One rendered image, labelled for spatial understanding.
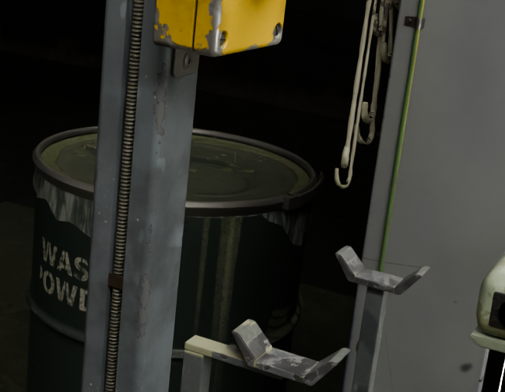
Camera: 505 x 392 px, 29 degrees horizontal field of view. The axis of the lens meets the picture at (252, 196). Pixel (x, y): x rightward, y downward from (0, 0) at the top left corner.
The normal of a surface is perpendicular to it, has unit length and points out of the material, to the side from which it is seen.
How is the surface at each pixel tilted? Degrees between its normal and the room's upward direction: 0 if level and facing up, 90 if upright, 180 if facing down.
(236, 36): 90
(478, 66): 90
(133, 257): 90
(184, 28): 90
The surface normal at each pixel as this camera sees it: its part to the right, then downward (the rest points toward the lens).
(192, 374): -0.44, 0.22
